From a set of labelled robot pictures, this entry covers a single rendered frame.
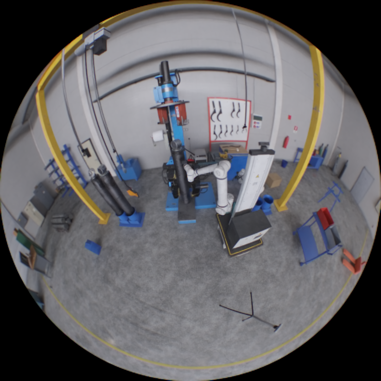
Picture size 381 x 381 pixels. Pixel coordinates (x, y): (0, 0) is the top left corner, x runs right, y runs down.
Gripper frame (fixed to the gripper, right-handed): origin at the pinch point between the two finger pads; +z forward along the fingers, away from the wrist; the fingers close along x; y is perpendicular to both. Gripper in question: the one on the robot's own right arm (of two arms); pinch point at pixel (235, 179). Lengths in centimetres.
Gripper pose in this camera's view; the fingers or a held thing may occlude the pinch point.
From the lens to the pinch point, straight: 233.3
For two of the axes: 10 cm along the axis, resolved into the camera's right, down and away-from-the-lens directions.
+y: 2.8, 8.9, -3.7
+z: -1.3, 4.2, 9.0
